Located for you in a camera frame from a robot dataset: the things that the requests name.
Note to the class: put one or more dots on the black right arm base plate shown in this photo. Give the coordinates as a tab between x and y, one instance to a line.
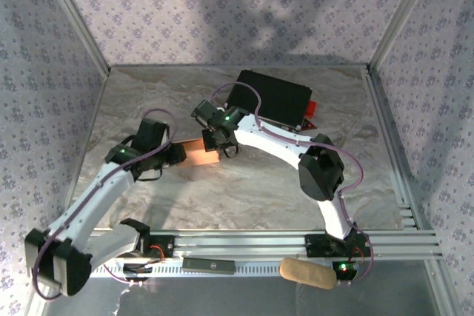
318	245

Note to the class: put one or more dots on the silver aluminium mounting rail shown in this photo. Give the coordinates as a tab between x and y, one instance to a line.
237	243

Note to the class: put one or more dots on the black board with green light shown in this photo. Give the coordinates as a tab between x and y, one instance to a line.
344	271

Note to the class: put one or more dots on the small red object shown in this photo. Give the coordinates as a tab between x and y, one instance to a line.
312	109

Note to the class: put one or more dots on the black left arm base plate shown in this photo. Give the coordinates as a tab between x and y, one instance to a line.
166	245

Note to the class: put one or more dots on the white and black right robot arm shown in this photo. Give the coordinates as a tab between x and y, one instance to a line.
270	142

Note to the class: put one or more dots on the black plug connector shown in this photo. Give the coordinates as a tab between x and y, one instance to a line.
137	268

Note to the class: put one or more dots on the grey metal frame post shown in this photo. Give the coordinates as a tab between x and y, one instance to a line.
403	12
74	16

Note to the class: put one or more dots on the grey metal side rail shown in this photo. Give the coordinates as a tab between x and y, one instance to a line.
385	127

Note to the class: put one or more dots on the grey metal shelf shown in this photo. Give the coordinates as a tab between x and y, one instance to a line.
259	301

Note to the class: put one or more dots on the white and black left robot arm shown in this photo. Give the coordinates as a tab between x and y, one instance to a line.
100	197

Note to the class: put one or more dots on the red triangle warning sticker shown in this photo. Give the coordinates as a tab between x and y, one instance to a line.
309	124

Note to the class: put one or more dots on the small black rectangular device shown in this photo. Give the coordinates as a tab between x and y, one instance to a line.
207	265

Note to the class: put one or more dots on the brown paper box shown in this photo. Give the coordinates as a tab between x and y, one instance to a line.
196	153

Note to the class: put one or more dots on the black case with silver latches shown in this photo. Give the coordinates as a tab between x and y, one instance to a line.
277	97

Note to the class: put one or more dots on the tan foam pad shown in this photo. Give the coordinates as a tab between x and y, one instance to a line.
307	273

